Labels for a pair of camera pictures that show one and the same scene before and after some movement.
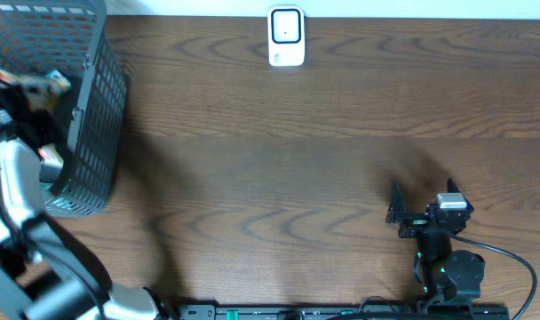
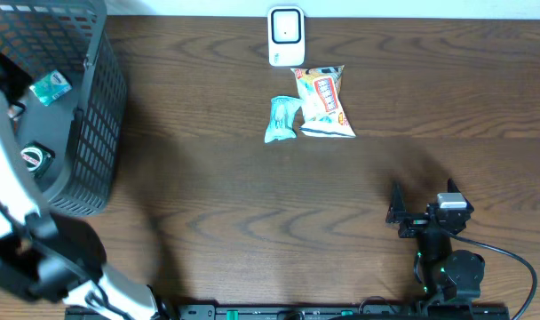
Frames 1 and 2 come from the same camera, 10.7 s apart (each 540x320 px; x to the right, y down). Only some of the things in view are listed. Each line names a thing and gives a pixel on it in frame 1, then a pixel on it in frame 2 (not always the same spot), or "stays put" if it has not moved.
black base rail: x=420 y=311 stays put
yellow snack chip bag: x=44 y=90 → x=319 y=90
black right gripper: x=415 y=222 stays put
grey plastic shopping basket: x=75 y=38 stays put
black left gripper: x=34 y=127 → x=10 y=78
